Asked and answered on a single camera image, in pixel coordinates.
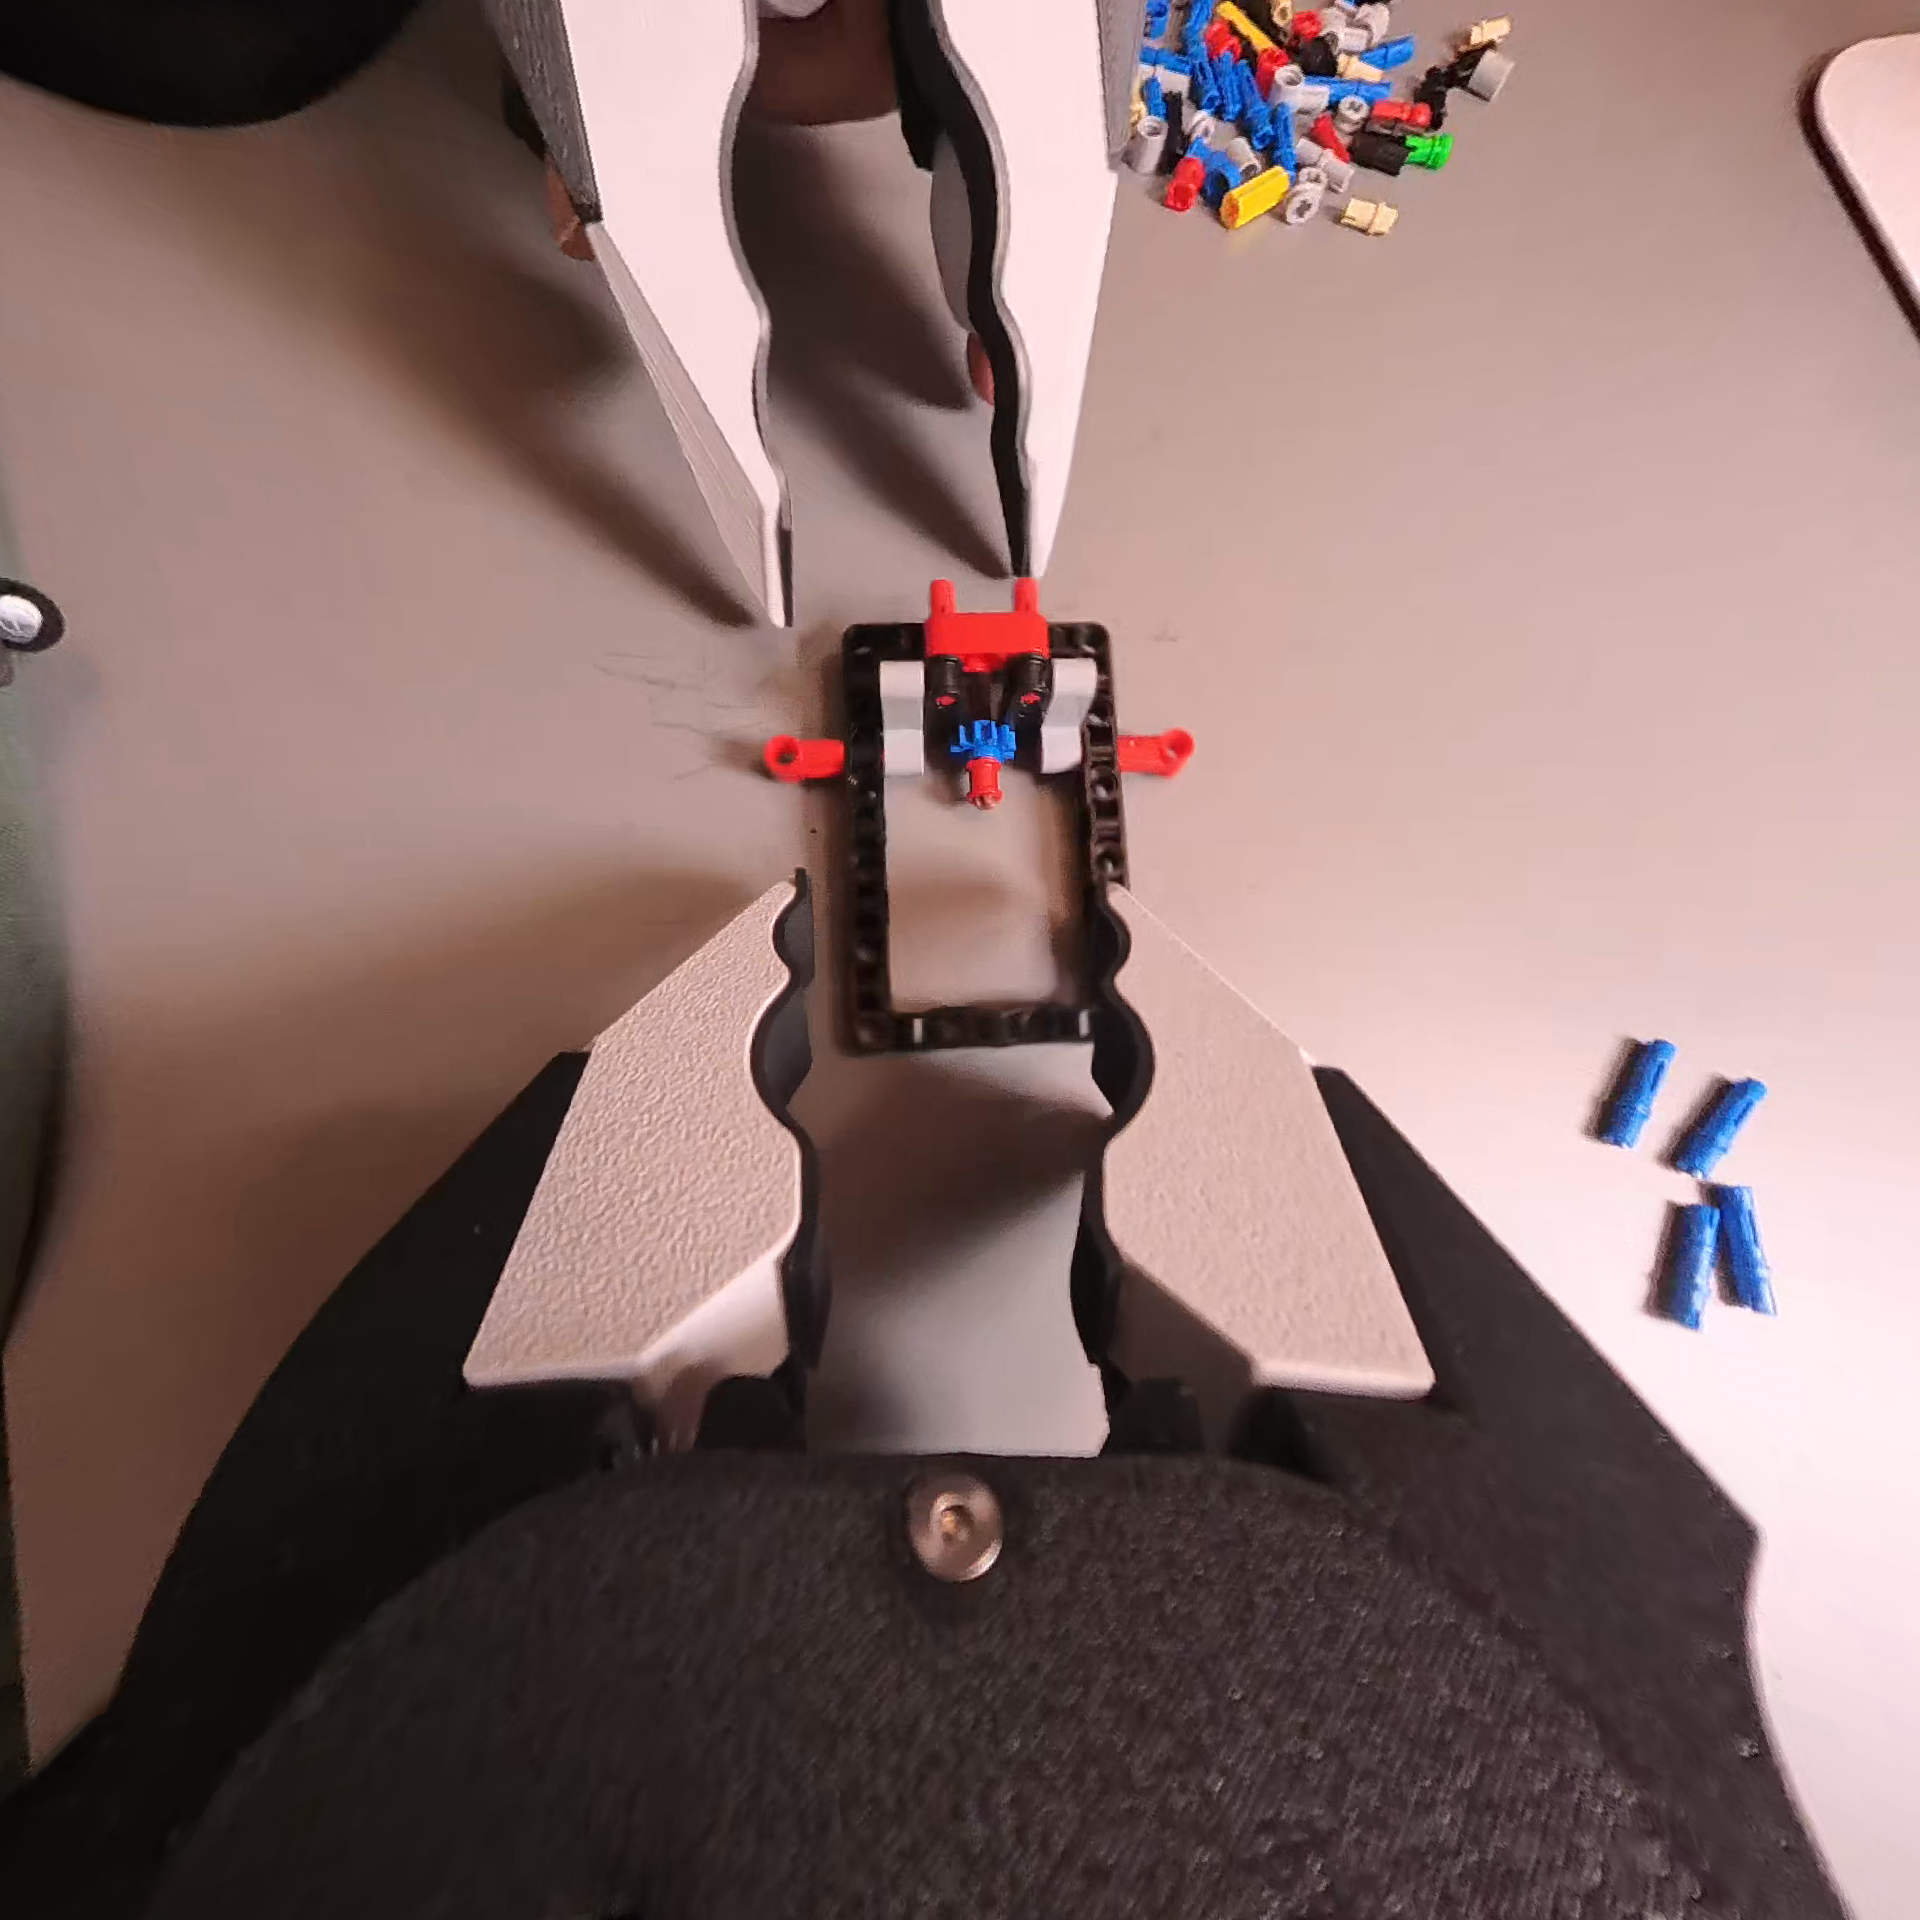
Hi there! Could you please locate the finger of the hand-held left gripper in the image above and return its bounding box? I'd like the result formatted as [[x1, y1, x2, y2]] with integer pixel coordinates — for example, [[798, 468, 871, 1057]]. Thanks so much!
[[500, 0, 793, 630], [898, 0, 1124, 586]]

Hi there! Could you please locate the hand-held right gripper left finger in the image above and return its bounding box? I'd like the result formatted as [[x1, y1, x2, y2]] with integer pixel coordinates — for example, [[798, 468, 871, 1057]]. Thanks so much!
[[460, 880, 830, 1448]]

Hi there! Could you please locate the blue lego pin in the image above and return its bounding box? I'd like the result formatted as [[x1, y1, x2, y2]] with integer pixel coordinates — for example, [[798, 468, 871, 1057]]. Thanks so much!
[[1593, 1039, 1680, 1150], [1716, 1184, 1780, 1321], [1657, 1199, 1720, 1334], [1668, 1076, 1770, 1179]]

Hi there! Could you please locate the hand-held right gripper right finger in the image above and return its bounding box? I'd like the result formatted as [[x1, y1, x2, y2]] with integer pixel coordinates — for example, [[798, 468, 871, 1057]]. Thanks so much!
[[1075, 882, 1437, 1448]]

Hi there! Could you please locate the black knit cloth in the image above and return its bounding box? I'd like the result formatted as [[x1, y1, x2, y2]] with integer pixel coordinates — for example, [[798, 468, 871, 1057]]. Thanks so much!
[[0, 0, 500, 131]]

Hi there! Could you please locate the black lego frame assembly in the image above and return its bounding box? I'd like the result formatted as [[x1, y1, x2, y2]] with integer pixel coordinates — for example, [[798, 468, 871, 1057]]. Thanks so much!
[[761, 579, 1200, 1057]]

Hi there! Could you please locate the pile of small lego pieces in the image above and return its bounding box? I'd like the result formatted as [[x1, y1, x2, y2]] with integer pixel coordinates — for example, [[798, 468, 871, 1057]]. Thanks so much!
[[1116, 0, 1520, 238]]

